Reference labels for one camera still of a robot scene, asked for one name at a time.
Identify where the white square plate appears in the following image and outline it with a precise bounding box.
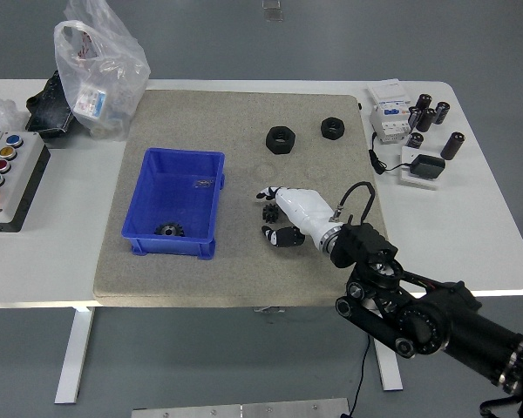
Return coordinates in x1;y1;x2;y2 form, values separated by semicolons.
396;145;446;192

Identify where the grey floor fixture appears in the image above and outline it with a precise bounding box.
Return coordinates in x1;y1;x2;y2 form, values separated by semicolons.
261;0;285;23

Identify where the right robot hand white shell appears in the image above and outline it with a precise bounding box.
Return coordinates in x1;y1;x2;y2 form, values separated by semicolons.
255;185;344;249

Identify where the white circuit breaker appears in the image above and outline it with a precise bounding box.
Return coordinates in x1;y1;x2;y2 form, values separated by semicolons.
365;78;415;145

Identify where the large black gear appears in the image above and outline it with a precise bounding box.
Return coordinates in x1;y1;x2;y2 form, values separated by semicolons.
153;220;187;239

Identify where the grey push-button control box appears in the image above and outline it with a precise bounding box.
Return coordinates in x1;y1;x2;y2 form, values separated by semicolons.
0;129;52;233

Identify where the clear plastic bag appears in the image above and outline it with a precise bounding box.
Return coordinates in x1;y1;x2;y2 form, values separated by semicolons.
53;0;152;142

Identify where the black adapter cord with plug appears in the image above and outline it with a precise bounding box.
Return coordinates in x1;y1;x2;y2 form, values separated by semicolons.
368;132;415;175

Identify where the black cable under table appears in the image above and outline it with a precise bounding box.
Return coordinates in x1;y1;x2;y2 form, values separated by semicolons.
346;334;371;417

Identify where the black pouch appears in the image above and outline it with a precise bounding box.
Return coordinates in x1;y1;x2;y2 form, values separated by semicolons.
24;71;78;140

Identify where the white table leg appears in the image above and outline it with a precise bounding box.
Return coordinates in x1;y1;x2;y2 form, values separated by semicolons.
54;306;98;405
366;306;404;392

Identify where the black power adapter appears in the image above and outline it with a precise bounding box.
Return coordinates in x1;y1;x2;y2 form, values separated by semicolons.
409;153;447;179

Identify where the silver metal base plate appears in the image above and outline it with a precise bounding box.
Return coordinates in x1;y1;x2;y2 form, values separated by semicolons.
131;397;352;418

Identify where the large black hex nut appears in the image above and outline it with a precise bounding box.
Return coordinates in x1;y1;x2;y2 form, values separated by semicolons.
264;125;296;154

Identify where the blue plastic box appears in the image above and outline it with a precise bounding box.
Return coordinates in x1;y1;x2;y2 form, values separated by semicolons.
120;146;227;261

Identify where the white and blue carton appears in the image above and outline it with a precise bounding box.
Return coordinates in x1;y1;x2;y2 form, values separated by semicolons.
73;84;108;121

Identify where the small black gear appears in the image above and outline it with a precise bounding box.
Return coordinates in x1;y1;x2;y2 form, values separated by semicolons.
261;202;282;223

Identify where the small black hex nut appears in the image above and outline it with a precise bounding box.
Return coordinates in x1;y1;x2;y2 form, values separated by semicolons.
320;116;347;140

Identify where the grey-brown mat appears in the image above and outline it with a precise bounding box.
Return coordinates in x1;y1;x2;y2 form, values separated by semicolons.
91;89;398;309

